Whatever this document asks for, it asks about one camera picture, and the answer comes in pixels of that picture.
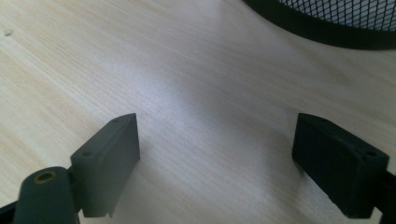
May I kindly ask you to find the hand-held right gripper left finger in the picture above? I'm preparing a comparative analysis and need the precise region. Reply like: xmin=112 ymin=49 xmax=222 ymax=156
xmin=70 ymin=112 xmax=141 ymax=218

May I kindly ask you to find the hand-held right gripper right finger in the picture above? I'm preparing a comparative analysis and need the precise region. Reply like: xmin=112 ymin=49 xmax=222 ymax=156
xmin=291 ymin=112 xmax=390 ymax=219

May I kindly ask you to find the black mesh trash bin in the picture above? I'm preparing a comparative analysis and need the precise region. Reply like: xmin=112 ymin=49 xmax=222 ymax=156
xmin=242 ymin=0 xmax=396 ymax=51

